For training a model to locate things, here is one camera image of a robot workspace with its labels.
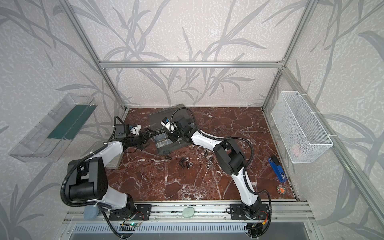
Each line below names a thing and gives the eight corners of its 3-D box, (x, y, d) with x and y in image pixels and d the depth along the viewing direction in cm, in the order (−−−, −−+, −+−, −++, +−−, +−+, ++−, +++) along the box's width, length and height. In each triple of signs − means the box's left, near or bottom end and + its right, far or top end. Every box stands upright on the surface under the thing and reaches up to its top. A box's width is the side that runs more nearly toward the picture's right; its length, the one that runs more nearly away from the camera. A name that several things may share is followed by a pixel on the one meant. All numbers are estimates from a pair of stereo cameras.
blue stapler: (279, 183, 85) (282, 180, 81) (267, 159, 95) (270, 155, 91) (285, 182, 85) (289, 179, 82) (273, 158, 95) (275, 154, 91)
